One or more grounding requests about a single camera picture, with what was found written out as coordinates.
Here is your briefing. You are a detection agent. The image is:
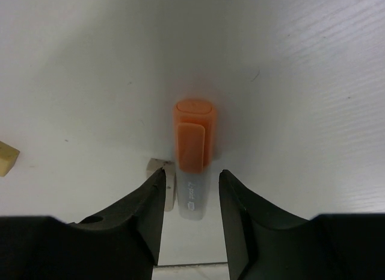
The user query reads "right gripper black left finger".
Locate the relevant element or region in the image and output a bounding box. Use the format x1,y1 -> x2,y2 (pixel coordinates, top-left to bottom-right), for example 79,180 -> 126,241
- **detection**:
1,169 -> 166,279

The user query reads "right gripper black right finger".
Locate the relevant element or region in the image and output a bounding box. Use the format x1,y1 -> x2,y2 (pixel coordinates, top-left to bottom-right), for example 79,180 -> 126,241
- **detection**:
219,170 -> 384,279

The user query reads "orange capped clear tube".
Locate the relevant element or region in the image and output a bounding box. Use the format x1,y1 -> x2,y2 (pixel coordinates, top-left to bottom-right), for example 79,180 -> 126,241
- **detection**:
173,99 -> 217,220

